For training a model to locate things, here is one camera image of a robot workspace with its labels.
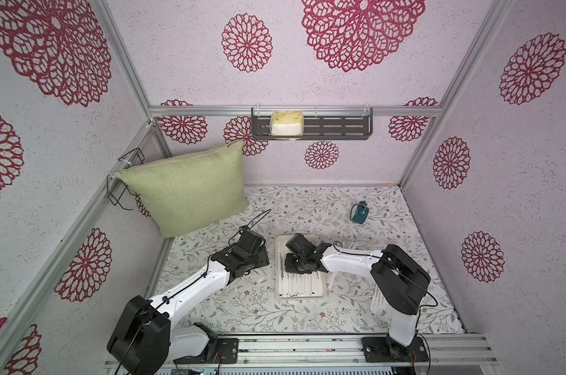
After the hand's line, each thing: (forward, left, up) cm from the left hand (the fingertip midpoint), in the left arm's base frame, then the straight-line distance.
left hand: (260, 256), depth 86 cm
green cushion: (+15, +24, +19) cm, 34 cm away
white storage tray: (+12, -22, -7) cm, 26 cm away
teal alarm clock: (+22, -42, -2) cm, 48 cm away
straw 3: (-8, -16, -8) cm, 19 cm away
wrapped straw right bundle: (-6, -27, -7) cm, 28 cm away
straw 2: (-8, -13, -7) cm, 17 cm away
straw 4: (-7, -18, -8) cm, 21 cm away
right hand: (0, -8, -7) cm, 11 cm away
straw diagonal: (-7, -21, -8) cm, 24 cm away
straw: (-8, -11, -8) cm, 16 cm away
